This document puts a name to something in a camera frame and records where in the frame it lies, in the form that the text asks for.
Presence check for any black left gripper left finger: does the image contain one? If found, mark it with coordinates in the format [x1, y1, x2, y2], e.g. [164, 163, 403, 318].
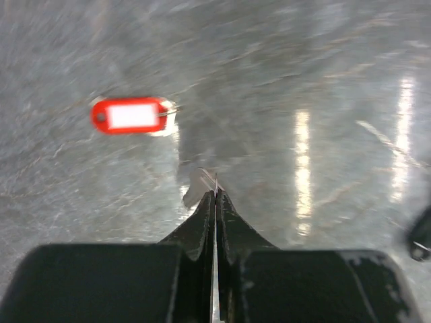
[159, 190, 216, 322]

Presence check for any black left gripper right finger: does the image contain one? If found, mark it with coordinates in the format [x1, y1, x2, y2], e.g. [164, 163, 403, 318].
[215, 190, 277, 322]

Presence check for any silver key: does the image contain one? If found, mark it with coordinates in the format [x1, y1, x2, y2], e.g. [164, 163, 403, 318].
[183, 168, 224, 209]

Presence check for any red key tag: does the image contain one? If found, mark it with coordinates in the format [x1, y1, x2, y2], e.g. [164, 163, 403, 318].
[90, 97, 174, 135]

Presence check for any black key fob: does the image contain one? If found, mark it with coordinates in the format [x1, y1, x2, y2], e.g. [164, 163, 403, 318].
[406, 206, 430, 262]

